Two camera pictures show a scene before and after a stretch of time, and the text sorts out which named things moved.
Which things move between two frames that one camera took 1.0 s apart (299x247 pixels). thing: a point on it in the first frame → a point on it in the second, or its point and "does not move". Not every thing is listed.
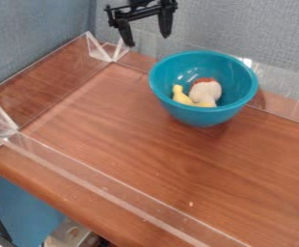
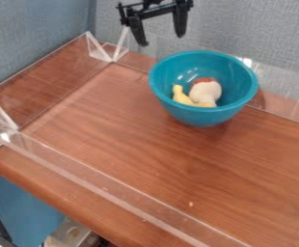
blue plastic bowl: [203, 86] does not move
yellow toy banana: [182, 98] does not move
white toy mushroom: [206, 91] does not move
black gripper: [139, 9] → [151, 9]
